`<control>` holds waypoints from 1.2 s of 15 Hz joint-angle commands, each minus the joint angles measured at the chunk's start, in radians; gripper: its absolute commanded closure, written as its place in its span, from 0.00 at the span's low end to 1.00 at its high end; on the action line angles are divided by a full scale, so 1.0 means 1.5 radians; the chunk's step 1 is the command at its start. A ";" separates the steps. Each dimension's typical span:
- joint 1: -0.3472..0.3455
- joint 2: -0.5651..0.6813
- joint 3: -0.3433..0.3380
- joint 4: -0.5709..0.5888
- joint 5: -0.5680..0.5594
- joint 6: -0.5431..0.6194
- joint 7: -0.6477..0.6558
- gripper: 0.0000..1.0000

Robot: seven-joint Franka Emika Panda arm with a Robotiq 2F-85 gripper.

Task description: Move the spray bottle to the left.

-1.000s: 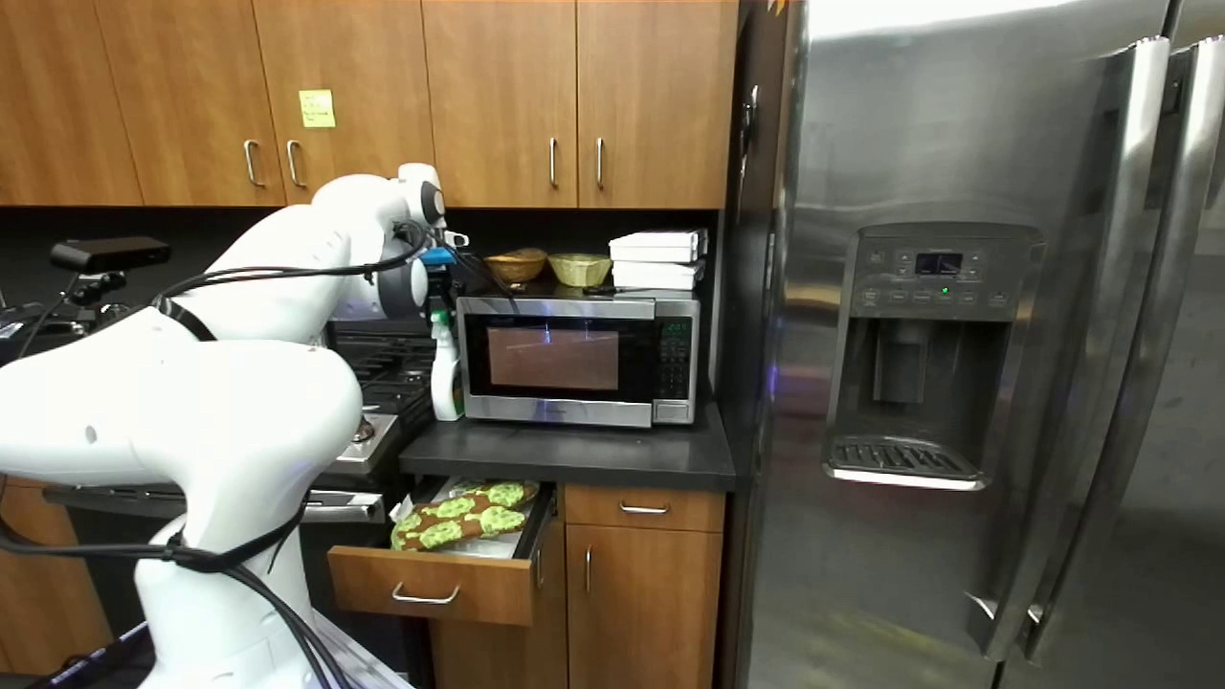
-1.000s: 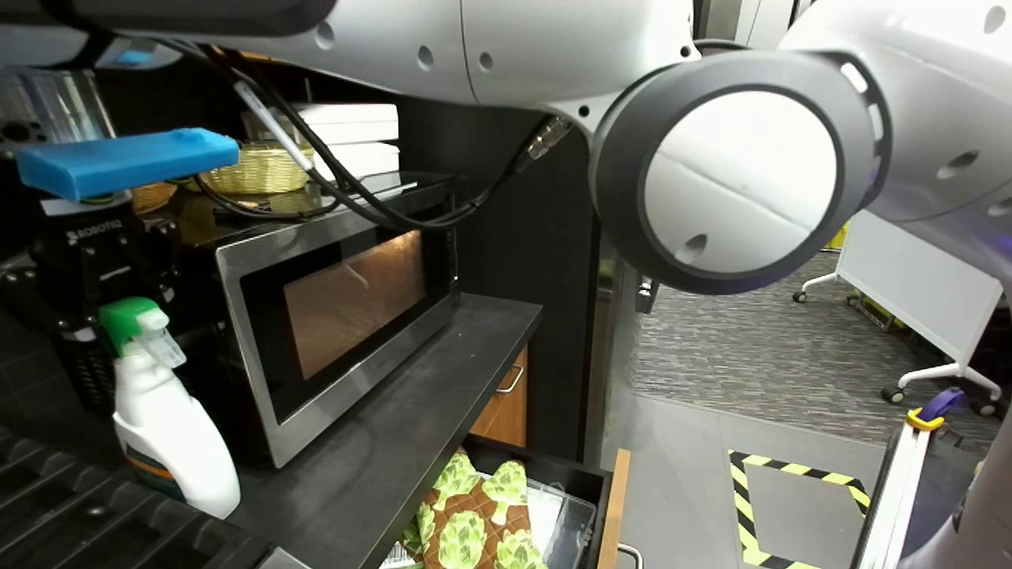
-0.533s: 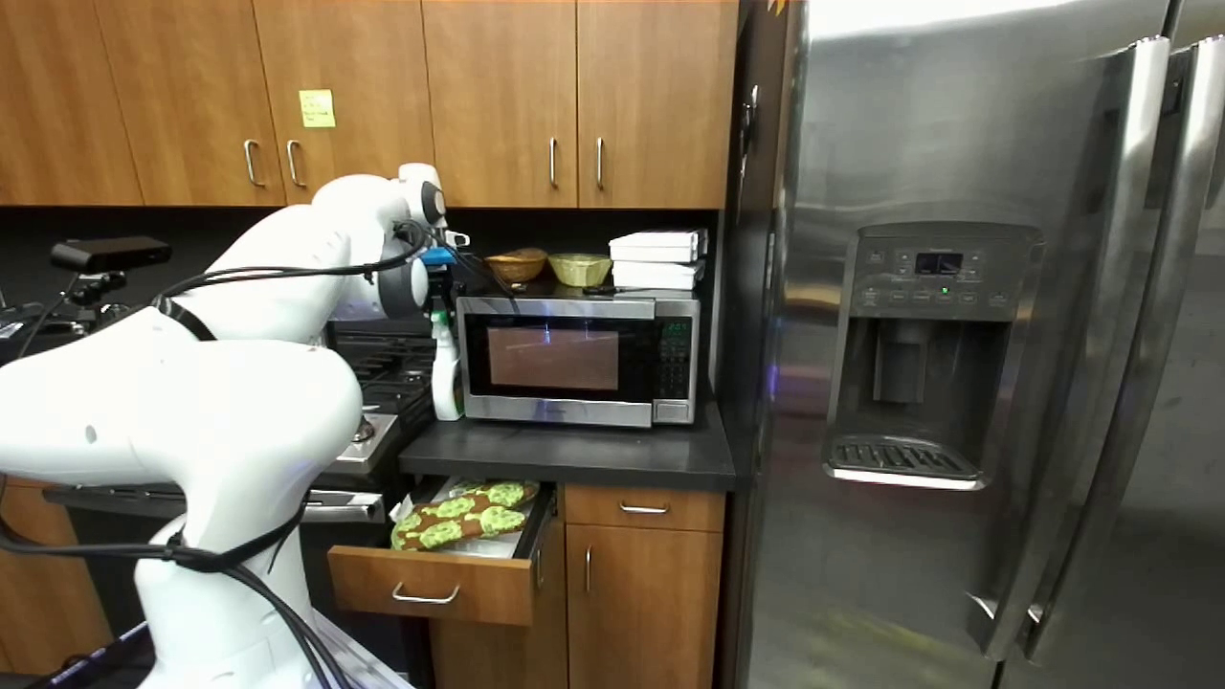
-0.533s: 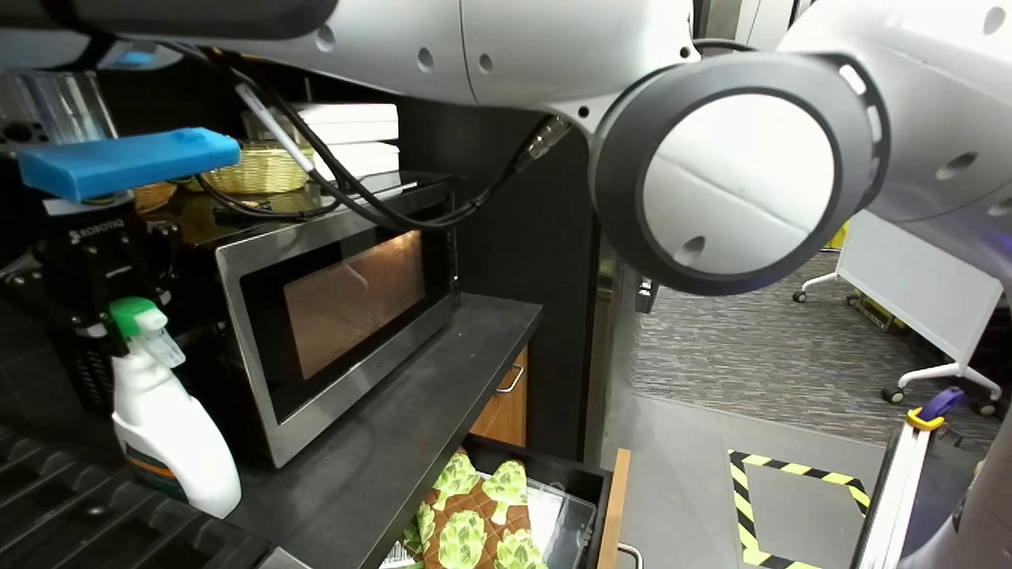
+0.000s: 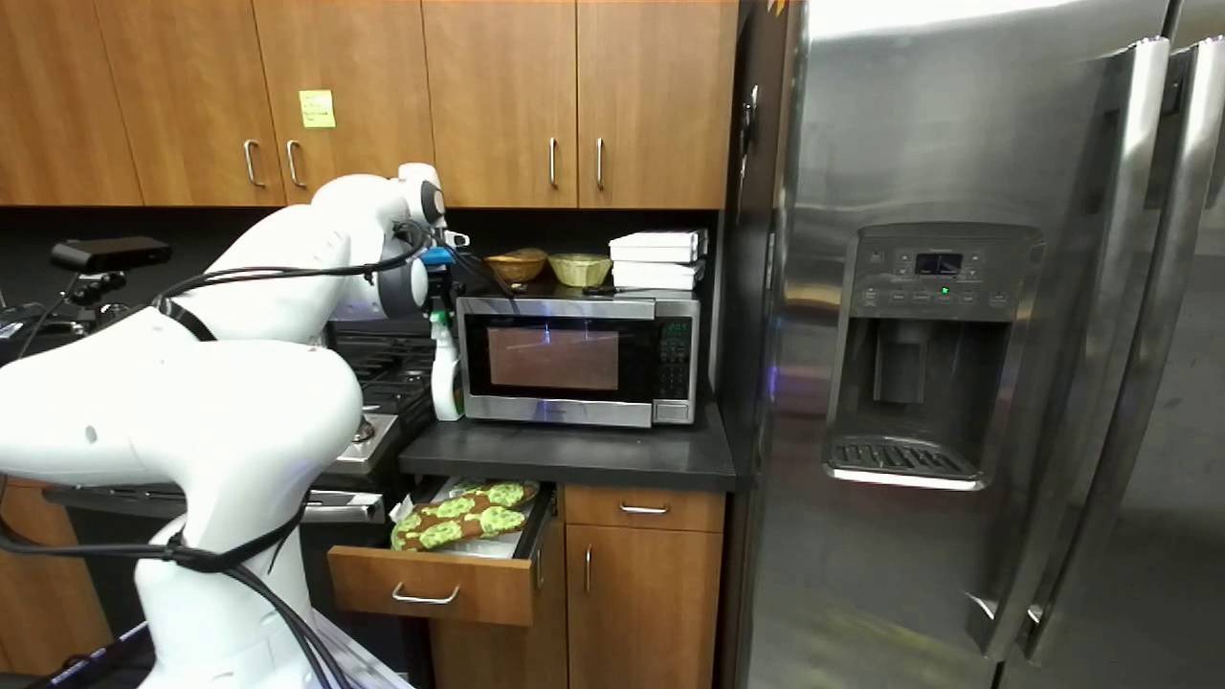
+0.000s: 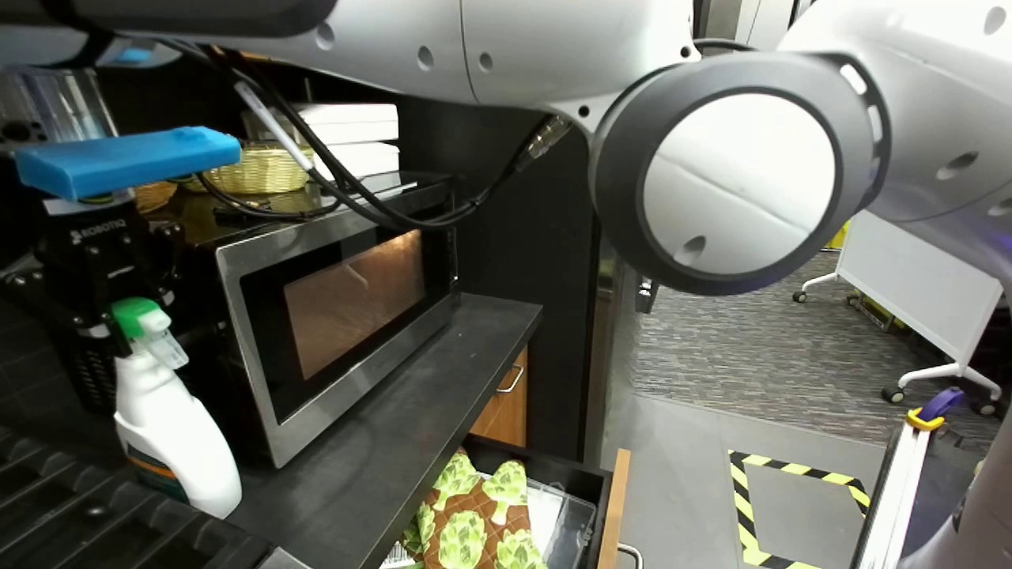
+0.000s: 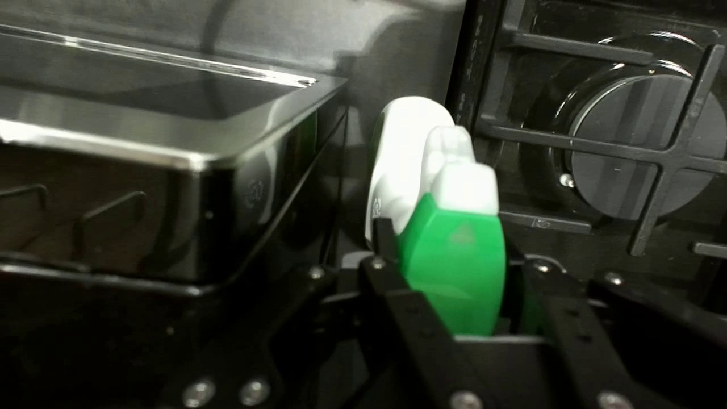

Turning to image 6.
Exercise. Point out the white spray bottle green nozzle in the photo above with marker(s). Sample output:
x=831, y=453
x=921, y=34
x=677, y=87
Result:
x=170, y=435

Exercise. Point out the whiteboard on wheels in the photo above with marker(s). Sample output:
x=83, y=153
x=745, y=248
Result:
x=917, y=292

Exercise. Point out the microwave door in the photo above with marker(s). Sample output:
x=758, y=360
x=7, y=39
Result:
x=348, y=316

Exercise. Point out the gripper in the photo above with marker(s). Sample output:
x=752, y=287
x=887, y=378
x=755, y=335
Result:
x=99, y=261

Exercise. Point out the clear plastic container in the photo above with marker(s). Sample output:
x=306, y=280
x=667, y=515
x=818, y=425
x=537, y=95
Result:
x=55, y=99

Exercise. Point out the clear plastic box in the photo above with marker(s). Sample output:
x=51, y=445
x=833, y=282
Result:
x=565, y=521

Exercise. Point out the stack of white boxes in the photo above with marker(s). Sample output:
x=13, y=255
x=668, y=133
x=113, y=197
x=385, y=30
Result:
x=356, y=130

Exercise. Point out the wooden cabinet drawer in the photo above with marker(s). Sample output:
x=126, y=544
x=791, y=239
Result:
x=506, y=411

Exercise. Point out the black ribbed mat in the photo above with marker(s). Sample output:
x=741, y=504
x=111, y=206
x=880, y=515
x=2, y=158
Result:
x=95, y=514

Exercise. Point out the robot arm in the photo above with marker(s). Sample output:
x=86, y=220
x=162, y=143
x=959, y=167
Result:
x=553, y=47

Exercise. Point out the open drawer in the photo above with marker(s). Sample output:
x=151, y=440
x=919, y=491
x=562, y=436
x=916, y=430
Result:
x=577, y=506

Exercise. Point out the large wicker basket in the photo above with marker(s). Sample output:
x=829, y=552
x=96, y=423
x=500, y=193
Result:
x=257, y=170

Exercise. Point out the black yellow hazard tape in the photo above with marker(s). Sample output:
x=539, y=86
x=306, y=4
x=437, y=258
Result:
x=739, y=506

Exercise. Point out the stainless steel microwave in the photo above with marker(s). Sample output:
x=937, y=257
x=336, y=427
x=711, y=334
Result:
x=332, y=316

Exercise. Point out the small wicker basket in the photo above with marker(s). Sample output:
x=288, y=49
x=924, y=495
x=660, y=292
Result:
x=154, y=195

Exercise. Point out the artichoke print oven mitt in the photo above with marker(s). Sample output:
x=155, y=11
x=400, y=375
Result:
x=474, y=521

